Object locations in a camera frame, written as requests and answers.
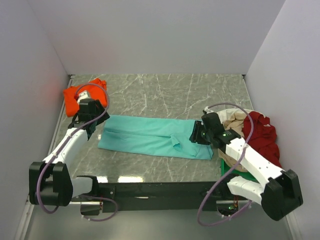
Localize aluminium rail frame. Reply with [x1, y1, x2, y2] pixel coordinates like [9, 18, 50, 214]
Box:
[18, 73, 292, 240]

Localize folded orange t-shirt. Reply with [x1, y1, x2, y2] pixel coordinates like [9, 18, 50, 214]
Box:
[63, 85, 108, 117]

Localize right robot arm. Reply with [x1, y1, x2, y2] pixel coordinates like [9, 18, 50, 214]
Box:
[189, 112, 304, 221]

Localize green bin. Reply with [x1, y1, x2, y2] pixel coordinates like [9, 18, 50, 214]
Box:
[220, 159, 258, 181]

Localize red t-shirt in pile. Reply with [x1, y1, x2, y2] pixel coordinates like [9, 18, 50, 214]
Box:
[248, 111, 282, 168]

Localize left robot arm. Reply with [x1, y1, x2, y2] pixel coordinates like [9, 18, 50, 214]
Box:
[29, 98, 110, 207]

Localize teal t-shirt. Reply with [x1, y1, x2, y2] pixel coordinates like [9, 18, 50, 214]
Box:
[97, 115, 213, 160]

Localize beige t-shirt in pile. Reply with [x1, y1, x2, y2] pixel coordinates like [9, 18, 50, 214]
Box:
[218, 119, 245, 168]

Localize white t-shirt in pile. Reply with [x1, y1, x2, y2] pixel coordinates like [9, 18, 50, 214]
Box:
[217, 108, 252, 124]

